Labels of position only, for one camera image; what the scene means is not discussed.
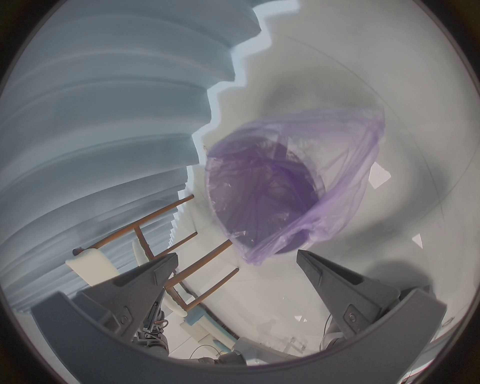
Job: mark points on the purple plastic bag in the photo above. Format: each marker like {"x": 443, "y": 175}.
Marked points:
{"x": 337, "y": 157}

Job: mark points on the white trash bin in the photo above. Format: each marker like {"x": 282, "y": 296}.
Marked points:
{"x": 225, "y": 210}

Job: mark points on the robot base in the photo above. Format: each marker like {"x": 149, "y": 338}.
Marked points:
{"x": 255, "y": 347}

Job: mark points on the white cushioned wooden chair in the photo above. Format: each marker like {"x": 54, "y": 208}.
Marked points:
{"x": 93, "y": 266}

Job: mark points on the pale blue curtain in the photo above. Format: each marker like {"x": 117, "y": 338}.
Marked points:
{"x": 93, "y": 112}

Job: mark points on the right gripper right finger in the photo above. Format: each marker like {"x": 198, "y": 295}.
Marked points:
{"x": 345, "y": 296}

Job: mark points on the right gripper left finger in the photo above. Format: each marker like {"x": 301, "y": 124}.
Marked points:
{"x": 135, "y": 292}

